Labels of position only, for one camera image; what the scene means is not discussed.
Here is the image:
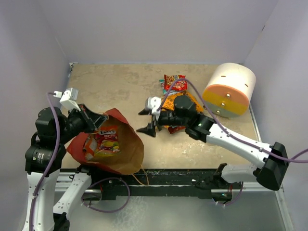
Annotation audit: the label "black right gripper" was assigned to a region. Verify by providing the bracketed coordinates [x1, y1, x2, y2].
[137, 108, 188, 137]

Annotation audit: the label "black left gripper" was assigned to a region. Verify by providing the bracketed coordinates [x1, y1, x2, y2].
[57, 103, 107, 142]

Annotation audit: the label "red chips bag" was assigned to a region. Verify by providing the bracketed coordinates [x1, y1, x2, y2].
[166, 126, 185, 134]

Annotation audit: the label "orange fruit candy bag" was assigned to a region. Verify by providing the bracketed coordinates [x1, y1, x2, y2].
[94, 126, 120, 157]

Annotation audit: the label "teal snack packet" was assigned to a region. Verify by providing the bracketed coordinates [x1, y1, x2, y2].
[159, 79, 183, 96]

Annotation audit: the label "red paper bag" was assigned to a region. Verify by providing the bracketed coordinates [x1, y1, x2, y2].
[67, 108, 149, 186]

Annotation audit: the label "red orange snack packet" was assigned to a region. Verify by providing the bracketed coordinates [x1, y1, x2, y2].
[164, 75, 187, 91]

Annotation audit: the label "orange yellow snack bag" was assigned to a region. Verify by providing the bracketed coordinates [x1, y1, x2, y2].
[163, 90, 204, 112]

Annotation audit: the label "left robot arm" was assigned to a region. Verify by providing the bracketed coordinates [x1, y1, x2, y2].
[23, 104, 108, 231]

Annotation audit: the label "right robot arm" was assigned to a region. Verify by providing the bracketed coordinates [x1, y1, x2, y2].
[137, 96, 289, 191]

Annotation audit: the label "orange snack bag with label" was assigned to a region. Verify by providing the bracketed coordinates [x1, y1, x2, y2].
[82, 135, 97, 161]

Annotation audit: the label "white cylinder toy drum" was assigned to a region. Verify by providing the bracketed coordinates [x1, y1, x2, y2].
[202, 63, 256, 118]

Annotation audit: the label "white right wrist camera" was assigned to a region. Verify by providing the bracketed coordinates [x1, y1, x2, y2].
[145, 97, 161, 120]

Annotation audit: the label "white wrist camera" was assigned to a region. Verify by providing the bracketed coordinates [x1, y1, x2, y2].
[145, 97, 161, 120]
[53, 88, 81, 111]

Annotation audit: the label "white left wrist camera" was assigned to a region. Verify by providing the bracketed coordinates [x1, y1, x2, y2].
[53, 88, 81, 111]

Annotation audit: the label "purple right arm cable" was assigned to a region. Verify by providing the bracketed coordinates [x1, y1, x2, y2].
[156, 78, 308, 207]

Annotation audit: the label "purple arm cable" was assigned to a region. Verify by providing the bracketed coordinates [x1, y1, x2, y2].
[28, 91, 131, 231]
[156, 78, 308, 207]

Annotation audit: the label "metal corner bracket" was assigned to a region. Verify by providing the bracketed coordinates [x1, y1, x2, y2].
[68, 62, 78, 78]

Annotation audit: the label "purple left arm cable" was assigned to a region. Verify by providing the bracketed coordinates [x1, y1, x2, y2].
[28, 91, 131, 231]

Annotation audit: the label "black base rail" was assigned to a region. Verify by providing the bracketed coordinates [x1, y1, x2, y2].
[85, 168, 241, 202]

